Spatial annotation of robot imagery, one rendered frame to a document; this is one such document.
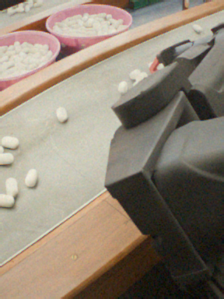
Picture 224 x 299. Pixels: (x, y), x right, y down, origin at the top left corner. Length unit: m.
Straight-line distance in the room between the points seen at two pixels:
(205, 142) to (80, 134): 0.57
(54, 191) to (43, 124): 0.18
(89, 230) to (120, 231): 0.05
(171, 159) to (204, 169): 0.02
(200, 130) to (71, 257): 0.38
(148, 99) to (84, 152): 0.47
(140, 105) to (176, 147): 0.07
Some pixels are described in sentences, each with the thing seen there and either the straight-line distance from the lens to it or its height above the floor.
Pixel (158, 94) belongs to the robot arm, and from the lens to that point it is 0.24.
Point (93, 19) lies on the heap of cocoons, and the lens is 1.21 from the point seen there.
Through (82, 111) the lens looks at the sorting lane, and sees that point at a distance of 0.79.
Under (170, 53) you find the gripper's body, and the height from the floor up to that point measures 0.90.
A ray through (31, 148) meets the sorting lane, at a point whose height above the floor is 0.74.
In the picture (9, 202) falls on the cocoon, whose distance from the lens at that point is 0.62.
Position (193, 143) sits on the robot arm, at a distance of 0.18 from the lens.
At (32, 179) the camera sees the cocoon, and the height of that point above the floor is 0.76.
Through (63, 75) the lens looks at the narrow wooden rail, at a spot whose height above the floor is 0.76.
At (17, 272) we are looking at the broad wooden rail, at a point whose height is 0.76.
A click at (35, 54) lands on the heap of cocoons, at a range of 1.01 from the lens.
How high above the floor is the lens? 1.24
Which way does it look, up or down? 45 degrees down
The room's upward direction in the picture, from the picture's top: 1 degrees clockwise
